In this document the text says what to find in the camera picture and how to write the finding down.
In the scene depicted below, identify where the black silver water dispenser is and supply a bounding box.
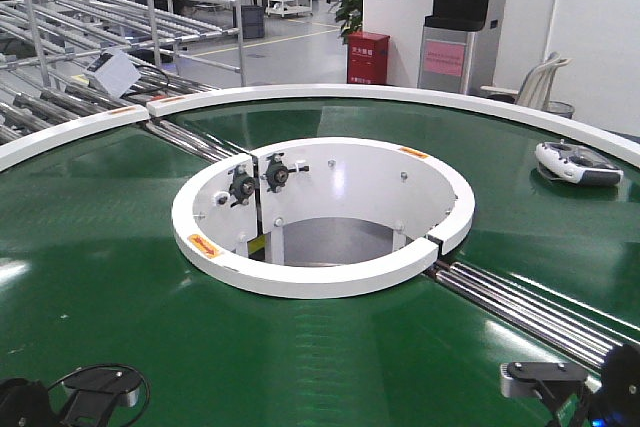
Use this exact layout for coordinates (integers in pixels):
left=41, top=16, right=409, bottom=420
left=418, top=0, right=489, bottom=94

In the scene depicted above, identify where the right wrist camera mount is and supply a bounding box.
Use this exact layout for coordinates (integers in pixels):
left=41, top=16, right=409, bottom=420
left=499, top=361, right=606, bottom=426

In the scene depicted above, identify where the white outer conveyor rim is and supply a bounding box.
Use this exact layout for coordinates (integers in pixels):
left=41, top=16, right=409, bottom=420
left=1, top=84, right=639, bottom=170

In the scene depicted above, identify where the beige chair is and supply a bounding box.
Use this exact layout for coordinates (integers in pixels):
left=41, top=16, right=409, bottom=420
left=480, top=52, right=572, bottom=111

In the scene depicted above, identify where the black cable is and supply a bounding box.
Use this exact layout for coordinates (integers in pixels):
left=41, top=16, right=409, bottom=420
left=47, top=363, right=152, bottom=427

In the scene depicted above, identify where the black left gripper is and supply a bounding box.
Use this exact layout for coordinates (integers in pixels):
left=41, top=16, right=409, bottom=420
left=1, top=378, right=53, bottom=426

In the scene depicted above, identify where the steel conveyor rollers right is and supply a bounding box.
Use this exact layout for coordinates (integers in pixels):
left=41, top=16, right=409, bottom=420
left=424, top=260, right=639, bottom=371

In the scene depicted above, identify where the red fire extinguisher cabinet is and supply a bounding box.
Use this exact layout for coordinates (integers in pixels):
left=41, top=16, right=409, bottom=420
left=347, top=31, right=390, bottom=85

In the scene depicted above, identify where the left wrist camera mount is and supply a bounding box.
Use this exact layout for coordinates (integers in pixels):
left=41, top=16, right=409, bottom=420
left=60, top=367, right=143, bottom=426

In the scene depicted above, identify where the white inner conveyor ring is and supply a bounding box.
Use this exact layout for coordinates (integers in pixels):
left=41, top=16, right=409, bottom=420
left=171, top=136, right=476, bottom=300

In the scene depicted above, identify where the white grey remote controller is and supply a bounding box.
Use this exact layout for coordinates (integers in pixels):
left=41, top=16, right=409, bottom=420
left=534, top=141, right=624, bottom=187

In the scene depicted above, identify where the green circular conveyor belt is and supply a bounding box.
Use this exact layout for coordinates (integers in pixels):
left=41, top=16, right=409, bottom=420
left=1, top=98, right=639, bottom=426

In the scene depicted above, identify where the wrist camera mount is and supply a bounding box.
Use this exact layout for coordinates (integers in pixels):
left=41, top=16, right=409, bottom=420
left=60, top=367, right=143, bottom=426
left=499, top=361, right=606, bottom=426

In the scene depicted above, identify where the metal roller rack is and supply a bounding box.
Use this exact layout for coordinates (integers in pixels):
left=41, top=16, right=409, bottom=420
left=1, top=0, right=242, bottom=151

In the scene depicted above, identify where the white control box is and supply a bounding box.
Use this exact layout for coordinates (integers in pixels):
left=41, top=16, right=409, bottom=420
left=84, top=48, right=141, bottom=98

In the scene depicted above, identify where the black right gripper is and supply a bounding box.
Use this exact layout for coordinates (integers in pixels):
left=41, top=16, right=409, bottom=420
left=587, top=344, right=639, bottom=426

